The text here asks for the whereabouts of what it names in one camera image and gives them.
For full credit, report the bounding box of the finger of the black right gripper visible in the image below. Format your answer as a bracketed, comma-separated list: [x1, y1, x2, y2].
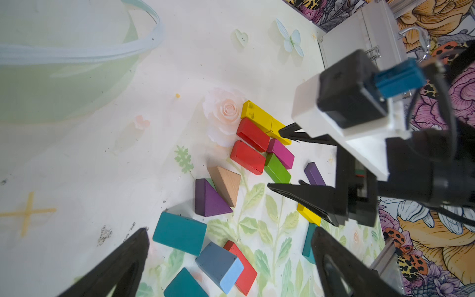
[278, 123, 338, 146]
[267, 181, 349, 227]

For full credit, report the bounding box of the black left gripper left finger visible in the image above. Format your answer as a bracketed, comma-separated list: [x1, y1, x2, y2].
[60, 228, 150, 297]

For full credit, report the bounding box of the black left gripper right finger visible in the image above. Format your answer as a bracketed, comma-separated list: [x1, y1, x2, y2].
[311, 226, 402, 297]

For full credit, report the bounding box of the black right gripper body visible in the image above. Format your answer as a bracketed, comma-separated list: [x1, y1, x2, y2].
[333, 146, 379, 227]

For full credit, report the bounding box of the yellow block long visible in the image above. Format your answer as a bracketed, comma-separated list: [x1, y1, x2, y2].
[241, 100, 273, 133]

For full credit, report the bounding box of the magenta block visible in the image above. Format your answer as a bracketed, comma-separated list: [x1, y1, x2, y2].
[267, 139, 294, 170]

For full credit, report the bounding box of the red block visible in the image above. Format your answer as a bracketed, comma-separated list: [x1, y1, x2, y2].
[222, 239, 259, 297]
[230, 140, 265, 175]
[236, 118, 270, 153]

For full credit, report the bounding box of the green block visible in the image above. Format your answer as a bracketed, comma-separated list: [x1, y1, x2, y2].
[264, 153, 291, 184]

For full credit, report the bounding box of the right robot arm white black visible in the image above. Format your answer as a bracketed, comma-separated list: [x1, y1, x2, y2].
[268, 46, 475, 226]

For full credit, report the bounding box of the purple rectangular block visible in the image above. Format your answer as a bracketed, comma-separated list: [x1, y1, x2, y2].
[304, 162, 326, 186]

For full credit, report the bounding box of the teal block right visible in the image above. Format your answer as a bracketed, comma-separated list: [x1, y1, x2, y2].
[302, 223, 317, 264]

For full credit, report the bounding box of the teal block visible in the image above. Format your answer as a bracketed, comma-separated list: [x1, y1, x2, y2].
[163, 268, 209, 297]
[302, 223, 317, 264]
[152, 212, 207, 256]

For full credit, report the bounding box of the teal block upper left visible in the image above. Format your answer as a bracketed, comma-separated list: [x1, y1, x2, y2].
[163, 268, 209, 297]

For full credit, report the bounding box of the natural wood triangle block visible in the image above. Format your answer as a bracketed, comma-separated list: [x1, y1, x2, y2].
[208, 166, 241, 207]

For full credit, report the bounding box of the blue grey triangle block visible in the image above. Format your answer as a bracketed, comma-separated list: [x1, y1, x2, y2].
[195, 242, 244, 294]

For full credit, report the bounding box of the purple triangle block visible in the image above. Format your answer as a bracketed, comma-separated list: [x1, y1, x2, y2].
[195, 179, 233, 217]

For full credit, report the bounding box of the silver metal first-aid case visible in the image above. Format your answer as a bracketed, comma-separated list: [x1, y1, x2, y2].
[319, 1, 408, 71]

